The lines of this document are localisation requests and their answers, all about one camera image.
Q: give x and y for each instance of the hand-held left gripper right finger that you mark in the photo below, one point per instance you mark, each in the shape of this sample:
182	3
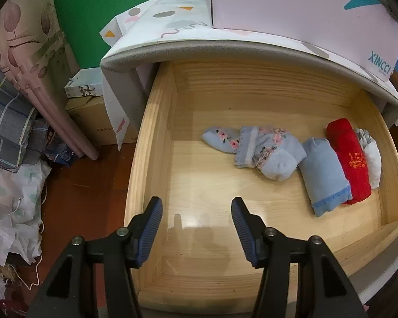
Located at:
243	228

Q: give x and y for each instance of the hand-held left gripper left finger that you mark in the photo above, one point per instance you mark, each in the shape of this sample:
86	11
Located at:
151	228

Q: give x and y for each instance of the wooden drawer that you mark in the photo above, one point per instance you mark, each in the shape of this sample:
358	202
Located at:
202	205

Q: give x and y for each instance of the light blue floral sock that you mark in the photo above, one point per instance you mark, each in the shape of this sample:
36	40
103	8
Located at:
278	159

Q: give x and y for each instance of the plain light blue underwear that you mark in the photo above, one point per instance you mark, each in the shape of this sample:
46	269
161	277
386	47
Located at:
321	175

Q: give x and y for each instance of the small light blue floral underwear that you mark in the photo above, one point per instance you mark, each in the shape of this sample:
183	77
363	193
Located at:
219	137

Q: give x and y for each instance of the red underwear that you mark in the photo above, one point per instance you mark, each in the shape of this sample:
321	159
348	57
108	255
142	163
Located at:
348	152

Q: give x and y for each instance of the white underwear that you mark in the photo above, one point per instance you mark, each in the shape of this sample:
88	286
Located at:
373	162

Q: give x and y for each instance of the white cardboard box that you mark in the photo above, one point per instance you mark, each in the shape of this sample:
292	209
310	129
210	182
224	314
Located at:
285	6

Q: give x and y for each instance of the dark blue printed packet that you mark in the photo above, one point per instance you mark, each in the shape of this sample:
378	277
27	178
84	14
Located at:
59	149

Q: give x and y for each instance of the brown cardboard box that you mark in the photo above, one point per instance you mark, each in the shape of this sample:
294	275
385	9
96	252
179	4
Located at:
89	119

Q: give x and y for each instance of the white plastic bags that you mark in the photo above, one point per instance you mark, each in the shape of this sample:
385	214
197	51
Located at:
13	198

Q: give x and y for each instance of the small pale tissue box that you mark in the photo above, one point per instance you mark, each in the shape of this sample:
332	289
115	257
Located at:
83	84

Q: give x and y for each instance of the grey cabinet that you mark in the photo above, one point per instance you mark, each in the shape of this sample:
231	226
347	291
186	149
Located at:
136	56

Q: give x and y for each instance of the grey plaid cloth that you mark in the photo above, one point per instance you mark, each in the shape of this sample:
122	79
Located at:
6	116

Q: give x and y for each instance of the white patterned table cover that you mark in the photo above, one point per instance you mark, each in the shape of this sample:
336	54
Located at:
172	26

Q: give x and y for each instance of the pink leaf-patterned curtain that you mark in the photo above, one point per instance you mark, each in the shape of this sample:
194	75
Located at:
30	39

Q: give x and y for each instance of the green foam mat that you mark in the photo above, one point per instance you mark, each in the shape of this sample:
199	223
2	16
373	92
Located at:
86	13

